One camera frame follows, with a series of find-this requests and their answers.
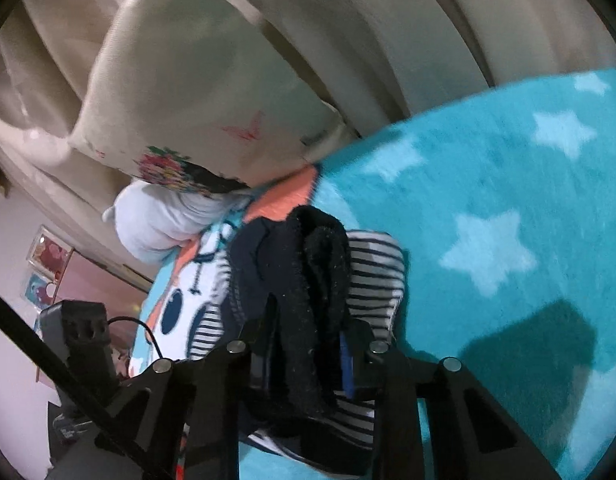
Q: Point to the striped navy pants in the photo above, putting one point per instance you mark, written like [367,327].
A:
[313,285]

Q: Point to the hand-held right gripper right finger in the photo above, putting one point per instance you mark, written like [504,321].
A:
[355,360]

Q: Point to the beige sofa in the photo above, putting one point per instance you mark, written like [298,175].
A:
[388,20]

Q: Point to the framed blue picture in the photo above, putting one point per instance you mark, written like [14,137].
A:
[38,287]

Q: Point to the teal printed cartoon blanket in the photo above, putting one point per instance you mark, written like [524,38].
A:
[488,185]

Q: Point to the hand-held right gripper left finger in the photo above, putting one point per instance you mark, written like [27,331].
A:
[255,355]

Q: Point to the floral print cushion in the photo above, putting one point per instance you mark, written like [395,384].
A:
[188,110]

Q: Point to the grey plush toy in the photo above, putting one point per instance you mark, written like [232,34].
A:
[153,225]

